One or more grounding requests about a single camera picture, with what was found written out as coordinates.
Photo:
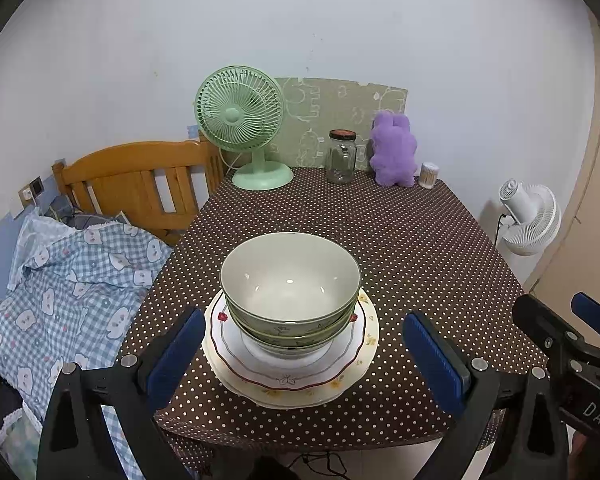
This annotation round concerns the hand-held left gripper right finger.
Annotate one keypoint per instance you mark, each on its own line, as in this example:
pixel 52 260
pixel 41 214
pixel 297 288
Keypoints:
pixel 432 365

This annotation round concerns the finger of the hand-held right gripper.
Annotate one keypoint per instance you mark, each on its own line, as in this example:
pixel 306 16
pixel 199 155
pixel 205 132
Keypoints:
pixel 592 310
pixel 532 312

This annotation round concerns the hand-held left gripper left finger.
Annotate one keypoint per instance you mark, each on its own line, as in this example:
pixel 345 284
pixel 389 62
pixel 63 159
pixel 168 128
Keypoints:
pixel 177 355

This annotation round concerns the large yellow-flowered plate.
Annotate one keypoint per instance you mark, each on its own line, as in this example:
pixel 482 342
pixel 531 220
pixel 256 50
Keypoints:
pixel 365 330

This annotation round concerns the white plate with pink rim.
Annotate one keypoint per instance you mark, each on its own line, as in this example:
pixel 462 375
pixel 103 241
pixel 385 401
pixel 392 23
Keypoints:
pixel 260 370

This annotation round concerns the small green ceramic bowl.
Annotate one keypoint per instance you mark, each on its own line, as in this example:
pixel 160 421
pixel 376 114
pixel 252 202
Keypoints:
pixel 290 280

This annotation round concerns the white standing fan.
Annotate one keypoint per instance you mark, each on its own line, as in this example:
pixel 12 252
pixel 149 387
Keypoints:
pixel 530 220

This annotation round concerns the beige door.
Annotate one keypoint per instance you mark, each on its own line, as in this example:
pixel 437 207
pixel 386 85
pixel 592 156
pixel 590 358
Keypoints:
pixel 595 210

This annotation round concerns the brown polka dot tablecloth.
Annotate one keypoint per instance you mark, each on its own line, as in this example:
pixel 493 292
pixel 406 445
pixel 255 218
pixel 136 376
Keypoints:
pixel 405 260

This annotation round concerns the blue checkered blanket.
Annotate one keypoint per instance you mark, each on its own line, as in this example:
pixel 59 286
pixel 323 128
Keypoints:
pixel 70 310

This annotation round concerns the toothpick container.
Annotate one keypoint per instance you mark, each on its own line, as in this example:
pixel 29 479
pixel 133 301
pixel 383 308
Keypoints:
pixel 428 176

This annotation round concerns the purple plush toy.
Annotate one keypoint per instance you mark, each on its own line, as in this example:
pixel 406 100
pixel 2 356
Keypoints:
pixel 392 150

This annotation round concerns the glass jar with brown lid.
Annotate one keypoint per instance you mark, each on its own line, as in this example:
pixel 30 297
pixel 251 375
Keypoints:
pixel 341 160

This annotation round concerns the green desk fan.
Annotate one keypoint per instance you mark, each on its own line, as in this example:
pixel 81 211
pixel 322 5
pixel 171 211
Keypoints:
pixel 237 110

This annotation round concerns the dark wall switch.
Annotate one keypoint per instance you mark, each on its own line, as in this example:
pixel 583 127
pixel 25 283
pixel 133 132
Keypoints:
pixel 37 186

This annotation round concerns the white wall plug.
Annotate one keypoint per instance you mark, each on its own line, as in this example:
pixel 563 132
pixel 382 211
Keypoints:
pixel 26 194

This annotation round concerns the green patterned wall sheet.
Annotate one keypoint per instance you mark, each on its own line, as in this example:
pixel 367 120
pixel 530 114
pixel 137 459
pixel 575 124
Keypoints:
pixel 330 105

